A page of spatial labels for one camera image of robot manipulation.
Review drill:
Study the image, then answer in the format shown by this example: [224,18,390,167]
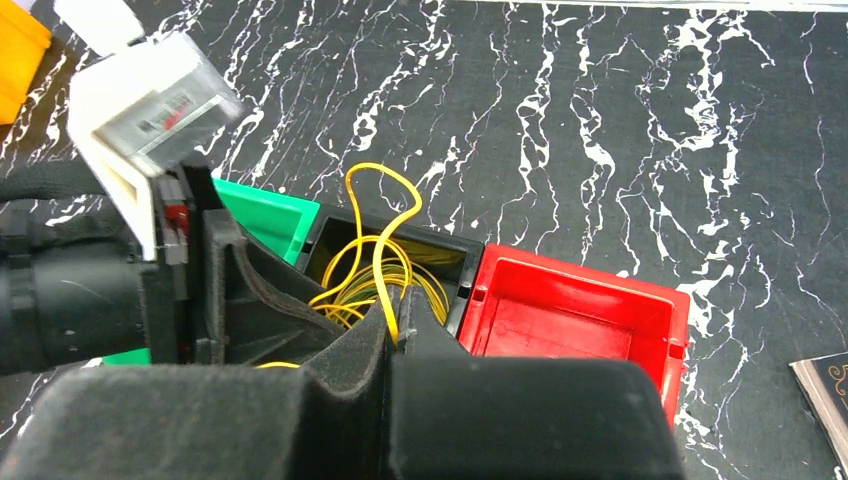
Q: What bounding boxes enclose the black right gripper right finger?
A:
[387,288,685,479]

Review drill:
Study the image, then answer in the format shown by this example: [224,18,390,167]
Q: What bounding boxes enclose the green plastic bin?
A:
[104,179,320,368]

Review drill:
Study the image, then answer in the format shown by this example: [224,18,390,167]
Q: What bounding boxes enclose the red plastic bin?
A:
[458,244,691,420]

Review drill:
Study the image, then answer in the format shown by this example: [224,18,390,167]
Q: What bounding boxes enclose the dark paperback book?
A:
[789,352,847,479]

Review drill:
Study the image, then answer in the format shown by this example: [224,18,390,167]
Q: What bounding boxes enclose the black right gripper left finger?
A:
[1,304,390,479]

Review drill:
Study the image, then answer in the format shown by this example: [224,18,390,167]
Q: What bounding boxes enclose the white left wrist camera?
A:
[53,1,243,261]

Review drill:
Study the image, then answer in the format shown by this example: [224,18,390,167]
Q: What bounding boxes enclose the yellow cable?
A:
[254,162,452,370]

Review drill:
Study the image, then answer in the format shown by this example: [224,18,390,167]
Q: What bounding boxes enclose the black plastic bin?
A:
[294,203,486,339]

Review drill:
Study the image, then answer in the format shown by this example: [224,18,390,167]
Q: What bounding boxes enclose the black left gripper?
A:
[1,158,344,376]

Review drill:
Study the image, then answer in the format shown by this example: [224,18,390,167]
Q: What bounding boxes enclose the yellow plastic bin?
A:
[1,0,52,125]

